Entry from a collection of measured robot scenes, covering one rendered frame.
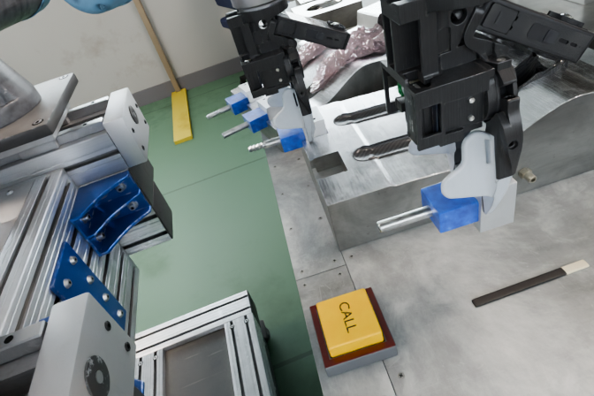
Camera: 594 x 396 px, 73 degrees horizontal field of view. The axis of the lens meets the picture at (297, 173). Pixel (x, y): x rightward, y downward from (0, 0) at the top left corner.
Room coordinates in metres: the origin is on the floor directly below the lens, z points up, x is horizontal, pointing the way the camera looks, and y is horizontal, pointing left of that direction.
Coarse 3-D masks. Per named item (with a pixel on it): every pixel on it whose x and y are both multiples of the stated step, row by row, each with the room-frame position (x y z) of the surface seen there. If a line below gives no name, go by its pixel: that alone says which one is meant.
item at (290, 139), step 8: (312, 112) 0.58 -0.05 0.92; (320, 112) 0.58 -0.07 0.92; (320, 120) 0.55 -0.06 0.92; (296, 128) 0.57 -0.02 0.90; (304, 128) 0.55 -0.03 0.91; (320, 128) 0.55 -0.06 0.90; (280, 136) 0.56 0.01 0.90; (288, 136) 0.56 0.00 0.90; (296, 136) 0.56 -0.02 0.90; (304, 136) 0.56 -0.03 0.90; (256, 144) 0.58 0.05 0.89; (264, 144) 0.57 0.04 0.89; (272, 144) 0.57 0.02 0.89; (288, 144) 0.56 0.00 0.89; (296, 144) 0.56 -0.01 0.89
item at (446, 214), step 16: (432, 192) 0.30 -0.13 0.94; (512, 192) 0.26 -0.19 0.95; (432, 208) 0.28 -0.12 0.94; (448, 208) 0.27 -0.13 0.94; (464, 208) 0.27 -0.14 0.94; (480, 208) 0.26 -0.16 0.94; (496, 208) 0.26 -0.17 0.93; (512, 208) 0.26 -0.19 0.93; (384, 224) 0.28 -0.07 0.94; (400, 224) 0.28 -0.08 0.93; (448, 224) 0.27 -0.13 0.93; (464, 224) 0.27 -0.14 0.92; (480, 224) 0.26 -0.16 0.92; (496, 224) 0.26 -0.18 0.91
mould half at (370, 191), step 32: (512, 64) 0.51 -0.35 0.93; (544, 64) 0.61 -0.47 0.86; (576, 64) 0.57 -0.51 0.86; (384, 96) 0.62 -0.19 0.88; (544, 96) 0.42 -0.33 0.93; (576, 96) 0.39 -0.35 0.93; (352, 128) 0.54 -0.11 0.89; (384, 128) 0.52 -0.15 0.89; (480, 128) 0.44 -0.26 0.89; (544, 128) 0.39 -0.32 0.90; (576, 128) 0.39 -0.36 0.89; (352, 160) 0.46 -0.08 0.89; (384, 160) 0.45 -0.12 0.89; (416, 160) 0.43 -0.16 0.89; (544, 160) 0.39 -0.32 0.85; (576, 160) 0.39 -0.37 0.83; (320, 192) 0.44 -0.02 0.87; (352, 192) 0.40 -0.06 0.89; (384, 192) 0.39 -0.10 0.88; (416, 192) 0.39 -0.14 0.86; (352, 224) 0.39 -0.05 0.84; (416, 224) 0.39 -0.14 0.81
